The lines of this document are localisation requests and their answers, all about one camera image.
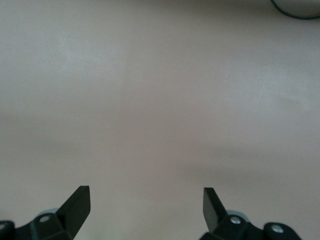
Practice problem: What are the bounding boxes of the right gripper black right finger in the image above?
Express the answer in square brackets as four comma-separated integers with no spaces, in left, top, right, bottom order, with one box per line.
[198,186,301,240]

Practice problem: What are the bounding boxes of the dark curved cable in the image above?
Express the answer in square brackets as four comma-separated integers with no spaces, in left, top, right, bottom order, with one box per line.
[269,0,320,21]

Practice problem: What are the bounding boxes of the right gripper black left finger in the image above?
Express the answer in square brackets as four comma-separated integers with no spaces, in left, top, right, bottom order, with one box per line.
[0,185,91,240]

